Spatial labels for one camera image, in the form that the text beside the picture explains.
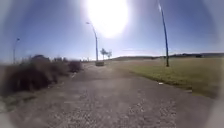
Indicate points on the curved street lamp post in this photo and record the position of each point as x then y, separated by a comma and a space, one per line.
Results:
96, 46

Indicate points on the low concrete block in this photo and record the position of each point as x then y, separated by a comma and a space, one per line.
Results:
99, 63

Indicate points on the green grass field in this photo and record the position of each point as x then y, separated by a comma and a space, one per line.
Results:
186, 73

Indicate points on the dark street lamp post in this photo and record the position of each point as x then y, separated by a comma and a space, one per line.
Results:
165, 36

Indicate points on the low dark hills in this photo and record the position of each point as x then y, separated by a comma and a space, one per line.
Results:
140, 58

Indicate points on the grey asphalt path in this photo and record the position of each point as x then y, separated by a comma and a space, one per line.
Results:
110, 100

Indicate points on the dark bushes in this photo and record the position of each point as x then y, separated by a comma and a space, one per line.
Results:
30, 75

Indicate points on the thin street lamp post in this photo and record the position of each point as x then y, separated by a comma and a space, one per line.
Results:
14, 53

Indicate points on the small bare trees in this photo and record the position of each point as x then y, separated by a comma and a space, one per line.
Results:
104, 52

